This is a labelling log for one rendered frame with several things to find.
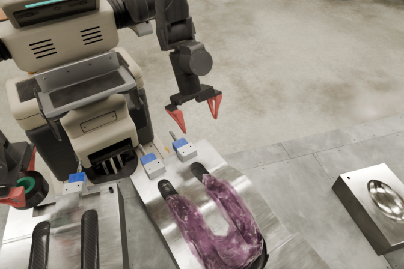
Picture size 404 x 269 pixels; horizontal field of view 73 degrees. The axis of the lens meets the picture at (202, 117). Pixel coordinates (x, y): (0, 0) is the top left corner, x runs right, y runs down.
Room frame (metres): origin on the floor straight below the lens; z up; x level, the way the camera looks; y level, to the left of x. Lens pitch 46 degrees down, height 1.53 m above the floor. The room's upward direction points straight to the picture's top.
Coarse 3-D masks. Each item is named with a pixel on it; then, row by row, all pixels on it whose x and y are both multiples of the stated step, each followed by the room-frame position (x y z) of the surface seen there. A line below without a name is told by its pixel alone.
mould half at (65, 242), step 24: (120, 192) 0.38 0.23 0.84; (24, 216) 0.29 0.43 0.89; (48, 216) 0.29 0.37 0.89; (72, 216) 0.29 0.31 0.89; (120, 216) 0.30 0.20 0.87; (24, 240) 0.24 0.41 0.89; (72, 240) 0.24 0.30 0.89; (120, 240) 0.24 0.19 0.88; (0, 264) 0.19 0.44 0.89; (24, 264) 0.19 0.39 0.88; (48, 264) 0.19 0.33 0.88; (72, 264) 0.19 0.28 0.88; (120, 264) 0.19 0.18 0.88
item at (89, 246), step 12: (84, 216) 0.30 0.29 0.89; (96, 216) 0.29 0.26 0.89; (36, 228) 0.27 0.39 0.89; (48, 228) 0.26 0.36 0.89; (84, 228) 0.27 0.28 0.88; (96, 228) 0.27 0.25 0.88; (36, 240) 0.24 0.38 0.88; (48, 240) 0.24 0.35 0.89; (84, 240) 0.24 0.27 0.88; (96, 240) 0.24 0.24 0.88; (36, 252) 0.21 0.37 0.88; (48, 252) 0.21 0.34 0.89; (84, 252) 0.21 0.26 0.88; (96, 252) 0.21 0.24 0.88; (36, 264) 0.19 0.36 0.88; (84, 264) 0.19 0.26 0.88; (96, 264) 0.19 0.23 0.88
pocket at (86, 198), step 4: (88, 192) 0.37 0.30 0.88; (92, 192) 0.37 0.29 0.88; (96, 192) 0.37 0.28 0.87; (80, 196) 0.35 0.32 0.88; (84, 196) 0.36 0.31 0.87; (88, 196) 0.36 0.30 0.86; (92, 196) 0.36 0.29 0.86; (96, 196) 0.36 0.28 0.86; (80, 200) 0.34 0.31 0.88; (84, 200) 0.35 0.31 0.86; (88, 200) 0.35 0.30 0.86; (92, 200) 0.35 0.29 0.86; (96, 200) 0.35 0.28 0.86; (80, 204) 0.33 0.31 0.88; (84, 204) 0.34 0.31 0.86
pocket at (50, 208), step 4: (52, 200) 0.34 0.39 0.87; (56, 200) 0.34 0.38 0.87; (40, 204) 0.33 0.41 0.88; (44, 204) 0.33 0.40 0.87; (48, 204) 0.34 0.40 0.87; (52, 204) 0.34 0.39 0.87; (36, 208) 0.32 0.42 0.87; (40, 208) 0.33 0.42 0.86; (44, 208) 0.33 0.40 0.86; (48, 208) 0.33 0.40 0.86; (52, 208) 0.33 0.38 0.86; (32, 212) 0.31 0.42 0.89; (36, 212) 0.31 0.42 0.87; (40, 212) 0.32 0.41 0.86; (44, 212) 0.32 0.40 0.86; (48, 212) 0.32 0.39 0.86; (52, 212) 0.32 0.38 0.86; (32, 216) 0.30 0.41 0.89; (36, 216) 0.30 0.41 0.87
